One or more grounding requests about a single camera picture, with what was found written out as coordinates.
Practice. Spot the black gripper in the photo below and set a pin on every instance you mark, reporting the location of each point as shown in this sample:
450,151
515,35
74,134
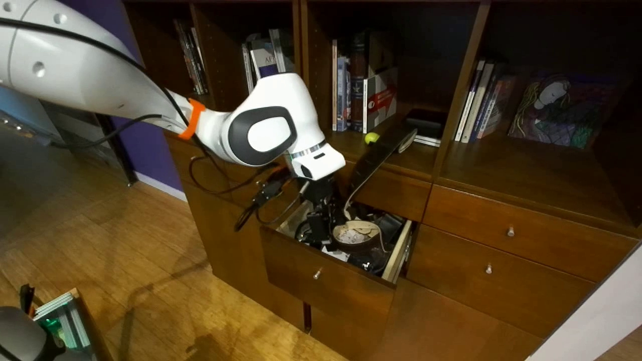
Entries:
321,195

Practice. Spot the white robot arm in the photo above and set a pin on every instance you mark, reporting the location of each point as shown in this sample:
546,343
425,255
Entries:
268,127

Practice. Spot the short wooden drawer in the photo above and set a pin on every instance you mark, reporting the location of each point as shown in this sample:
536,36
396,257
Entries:
394,194

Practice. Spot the small metal drawer knob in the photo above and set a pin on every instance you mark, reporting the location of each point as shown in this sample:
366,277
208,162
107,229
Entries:
510,232
488,270
317,273

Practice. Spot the wooden drawer holding clutter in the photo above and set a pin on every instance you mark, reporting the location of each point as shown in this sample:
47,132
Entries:
354,293

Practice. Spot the long wooden drawer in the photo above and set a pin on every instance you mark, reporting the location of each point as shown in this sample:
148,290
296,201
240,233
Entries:
568,233
535,293

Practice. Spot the yellow tennis ball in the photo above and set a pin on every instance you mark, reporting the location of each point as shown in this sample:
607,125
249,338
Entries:
371,139

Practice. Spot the black tangled clutter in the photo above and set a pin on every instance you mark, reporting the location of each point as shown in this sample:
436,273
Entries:
373,260

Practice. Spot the bluish book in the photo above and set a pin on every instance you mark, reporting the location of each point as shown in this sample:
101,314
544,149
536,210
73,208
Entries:
343,92

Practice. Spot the thin white book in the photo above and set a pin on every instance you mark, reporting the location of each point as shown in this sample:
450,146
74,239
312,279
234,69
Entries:
336,86

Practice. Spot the red and white book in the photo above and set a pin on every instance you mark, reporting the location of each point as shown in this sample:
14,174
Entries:
381,101

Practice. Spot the tall dark book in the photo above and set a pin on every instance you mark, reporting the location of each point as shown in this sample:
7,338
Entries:
357,80

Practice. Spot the black flat stack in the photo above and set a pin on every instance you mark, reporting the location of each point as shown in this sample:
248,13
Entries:
424,127

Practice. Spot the white binder purple label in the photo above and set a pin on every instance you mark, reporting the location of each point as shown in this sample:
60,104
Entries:
264,60

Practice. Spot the dark leaning books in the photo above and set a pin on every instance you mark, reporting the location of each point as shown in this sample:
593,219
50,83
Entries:
191,57

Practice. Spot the dark reddish book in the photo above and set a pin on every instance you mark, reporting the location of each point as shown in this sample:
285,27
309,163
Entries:
501,108

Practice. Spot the black metal leg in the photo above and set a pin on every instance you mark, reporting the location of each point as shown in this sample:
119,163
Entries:
121,153

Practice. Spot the brown wooden shelf cabinet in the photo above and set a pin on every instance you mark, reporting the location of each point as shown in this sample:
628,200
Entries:
535,174

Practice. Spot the books on right shelf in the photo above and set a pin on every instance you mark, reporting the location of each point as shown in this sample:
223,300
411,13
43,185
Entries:
568,113

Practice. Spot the green and white box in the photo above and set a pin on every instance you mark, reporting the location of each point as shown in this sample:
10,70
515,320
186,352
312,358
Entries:
62,322

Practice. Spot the white board panel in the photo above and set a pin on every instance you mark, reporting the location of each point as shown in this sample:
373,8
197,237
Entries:
603,314

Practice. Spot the grey rounded object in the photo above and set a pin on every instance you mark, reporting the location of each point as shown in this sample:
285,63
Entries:
21,338

